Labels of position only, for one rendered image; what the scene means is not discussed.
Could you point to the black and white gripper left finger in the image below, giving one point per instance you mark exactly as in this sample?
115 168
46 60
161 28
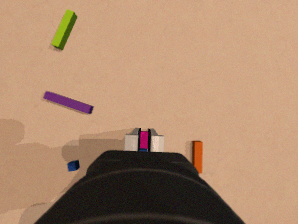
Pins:
132 141

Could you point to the orange rod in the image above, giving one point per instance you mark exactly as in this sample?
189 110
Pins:
197 147

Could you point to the lime green rod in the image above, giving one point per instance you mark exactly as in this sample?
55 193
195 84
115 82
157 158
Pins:
64 29

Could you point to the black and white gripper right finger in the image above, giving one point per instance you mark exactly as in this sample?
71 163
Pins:
155 141

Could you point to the purple rod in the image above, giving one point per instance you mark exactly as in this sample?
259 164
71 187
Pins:
68 102

